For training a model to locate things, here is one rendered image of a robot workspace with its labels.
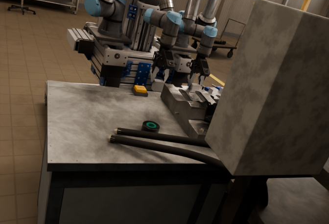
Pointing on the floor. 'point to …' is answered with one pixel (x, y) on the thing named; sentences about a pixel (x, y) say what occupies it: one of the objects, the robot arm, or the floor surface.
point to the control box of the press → (272, 104)
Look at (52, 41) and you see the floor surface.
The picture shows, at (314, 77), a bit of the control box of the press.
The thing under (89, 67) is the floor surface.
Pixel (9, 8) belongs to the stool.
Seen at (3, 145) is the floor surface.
